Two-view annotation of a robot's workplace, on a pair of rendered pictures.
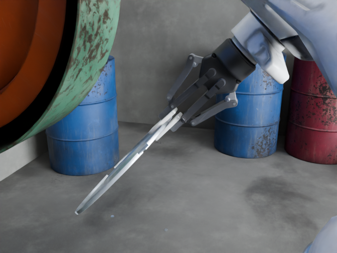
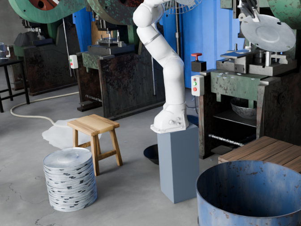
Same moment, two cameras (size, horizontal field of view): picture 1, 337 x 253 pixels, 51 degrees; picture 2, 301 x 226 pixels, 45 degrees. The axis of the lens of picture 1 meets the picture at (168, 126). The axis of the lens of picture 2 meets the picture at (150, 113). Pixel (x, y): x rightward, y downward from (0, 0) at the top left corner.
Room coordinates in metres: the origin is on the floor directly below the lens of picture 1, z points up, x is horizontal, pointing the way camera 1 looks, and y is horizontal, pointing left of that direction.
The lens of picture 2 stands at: (1.26, -1.81, 1.18)
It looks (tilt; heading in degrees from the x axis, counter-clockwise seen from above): 18 degrees down; 125
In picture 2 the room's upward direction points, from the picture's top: 4 degrees counter-clockwise
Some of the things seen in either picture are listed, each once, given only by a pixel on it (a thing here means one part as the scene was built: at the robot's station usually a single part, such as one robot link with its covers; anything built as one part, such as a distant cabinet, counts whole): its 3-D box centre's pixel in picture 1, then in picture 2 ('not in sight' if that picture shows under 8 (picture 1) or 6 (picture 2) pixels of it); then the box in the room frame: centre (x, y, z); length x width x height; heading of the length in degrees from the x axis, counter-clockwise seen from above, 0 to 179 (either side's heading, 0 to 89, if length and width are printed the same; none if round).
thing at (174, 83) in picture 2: not in sight; (174, 82); (0.28, -0.15, 0.71); 0.18 x 0.11 x 0.25; 116
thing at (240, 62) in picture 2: not in sight; (239, 62); (0.43, 0.45, 0.72); 0.25 x 0.14 x 0.14; 75
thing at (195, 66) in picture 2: not in sight; (199, 73); (0.11, 0.48, 0.62); 0.10 x 0.06 x 0.20; 165
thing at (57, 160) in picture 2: not in sight; (67, 157); (-0.30, -0.48, 0.28); 0.29 x 0.29 x 0.01
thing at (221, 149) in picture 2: not in sight; (242, 142); (0.44, 0.49, 0.14); 0.59 x 0.10 x 0.05; 75
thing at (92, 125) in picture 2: not in sight; (95, 143); (-0.50, -0.03, 0.16); 0.34 x 0.24 x 0.34; 164
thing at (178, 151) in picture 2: not in sight; (178, 160); (0.26, -0.12, 0.23); 0.18 x 0.18 x 0.45; 58
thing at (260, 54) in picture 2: not in sight; (255, 52); (0.47, 0.62, 0.76); 0.15 x 0.09 x 0.05; 165
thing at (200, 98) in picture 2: not in sight; (235, 86); (0.25, 0.83, 0.45); 0.92 x 0.12 x 0.90; 75
